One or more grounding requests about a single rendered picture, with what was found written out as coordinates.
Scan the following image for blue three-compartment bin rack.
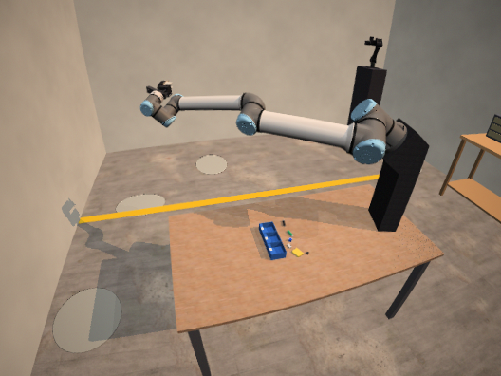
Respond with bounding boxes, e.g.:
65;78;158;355
259;221;287;260

